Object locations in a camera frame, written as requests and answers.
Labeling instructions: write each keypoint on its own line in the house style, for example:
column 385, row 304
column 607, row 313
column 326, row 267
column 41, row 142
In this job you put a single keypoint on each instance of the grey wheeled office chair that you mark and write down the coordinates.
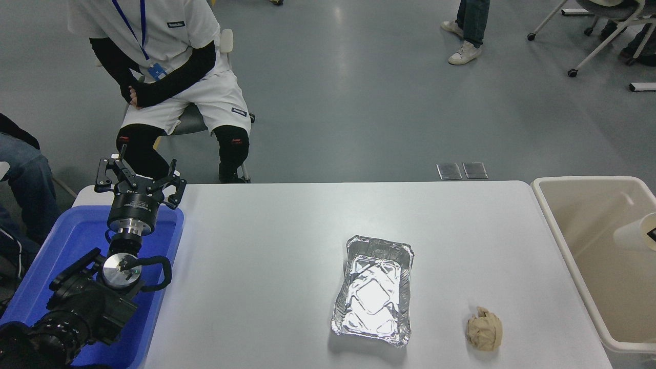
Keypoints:
column 615, row 9

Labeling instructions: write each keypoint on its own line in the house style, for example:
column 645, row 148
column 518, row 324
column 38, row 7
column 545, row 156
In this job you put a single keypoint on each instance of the crumpled tan paper ball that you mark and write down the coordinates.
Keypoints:
column 484, row 330

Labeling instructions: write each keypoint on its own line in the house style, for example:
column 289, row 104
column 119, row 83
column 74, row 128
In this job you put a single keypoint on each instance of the metal floor plate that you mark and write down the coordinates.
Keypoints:
column 475, row 170
column 449, row 171

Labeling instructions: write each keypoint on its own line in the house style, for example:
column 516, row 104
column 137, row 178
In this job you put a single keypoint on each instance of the grey seat chair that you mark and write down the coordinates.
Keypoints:
column 192, row 120

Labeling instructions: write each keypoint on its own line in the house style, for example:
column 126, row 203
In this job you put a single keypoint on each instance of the white floor bar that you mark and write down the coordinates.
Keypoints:
column 576, row 12
column 643, row 87

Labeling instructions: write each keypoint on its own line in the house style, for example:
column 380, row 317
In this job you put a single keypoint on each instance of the large pale bin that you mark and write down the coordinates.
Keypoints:
column 589, row 266

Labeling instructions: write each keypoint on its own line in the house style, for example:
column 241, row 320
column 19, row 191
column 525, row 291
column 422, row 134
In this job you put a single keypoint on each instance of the white paper cup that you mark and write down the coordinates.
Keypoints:
column 633, row 236

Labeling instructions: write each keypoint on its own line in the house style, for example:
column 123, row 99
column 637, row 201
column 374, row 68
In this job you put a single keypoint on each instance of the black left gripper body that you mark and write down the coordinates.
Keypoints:
column 133, row 205

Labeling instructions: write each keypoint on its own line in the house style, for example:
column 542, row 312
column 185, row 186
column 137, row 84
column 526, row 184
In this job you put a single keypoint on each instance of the person's hand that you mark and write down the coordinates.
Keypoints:
column 132, row 97

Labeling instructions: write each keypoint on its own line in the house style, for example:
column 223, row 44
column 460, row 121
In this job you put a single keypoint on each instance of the blue plastic tray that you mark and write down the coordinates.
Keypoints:
column 66, row 241

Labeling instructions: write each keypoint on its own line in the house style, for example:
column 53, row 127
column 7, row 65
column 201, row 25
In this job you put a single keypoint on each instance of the person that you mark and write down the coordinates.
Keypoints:
column 25, row 179
column 474, row 20
column 179, row 31
column 647, row 57

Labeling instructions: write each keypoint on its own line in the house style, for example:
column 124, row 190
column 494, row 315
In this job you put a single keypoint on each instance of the silver foil tray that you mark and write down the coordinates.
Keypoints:
column 374, row 294

